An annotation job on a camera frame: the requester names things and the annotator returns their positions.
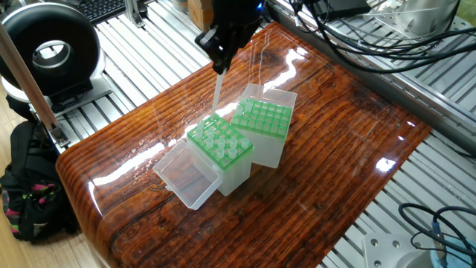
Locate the silver robot mount plate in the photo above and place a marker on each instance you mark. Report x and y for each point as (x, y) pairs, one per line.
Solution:
(394, 253)

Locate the black backpack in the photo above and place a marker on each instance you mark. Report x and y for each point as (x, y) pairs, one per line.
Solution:
(33, 175)

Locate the black keyboard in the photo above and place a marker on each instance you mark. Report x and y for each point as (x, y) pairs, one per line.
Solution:
(100, 7)

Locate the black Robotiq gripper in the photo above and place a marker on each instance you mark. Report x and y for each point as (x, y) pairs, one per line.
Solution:
(236, 16)

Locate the brown cardboard box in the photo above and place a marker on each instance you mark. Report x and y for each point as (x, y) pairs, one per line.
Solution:
(197, 9)

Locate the clear green-rack pipette tip box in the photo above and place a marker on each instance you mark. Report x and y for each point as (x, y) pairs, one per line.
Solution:
(268, 145)
(234, 179)

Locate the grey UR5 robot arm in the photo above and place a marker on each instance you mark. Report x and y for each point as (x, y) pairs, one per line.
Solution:
(428, 15)

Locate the brown wooden pole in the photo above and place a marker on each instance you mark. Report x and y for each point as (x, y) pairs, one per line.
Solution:
(30, 87)

